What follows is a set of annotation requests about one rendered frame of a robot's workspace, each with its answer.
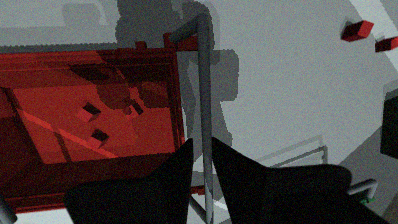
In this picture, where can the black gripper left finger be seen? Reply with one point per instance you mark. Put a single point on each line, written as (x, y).
(163, 195)

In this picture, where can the red plastic tray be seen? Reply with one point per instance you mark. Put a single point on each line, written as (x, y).
(43, 151)

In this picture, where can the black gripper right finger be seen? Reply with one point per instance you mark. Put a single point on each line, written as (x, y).
(249, 188)

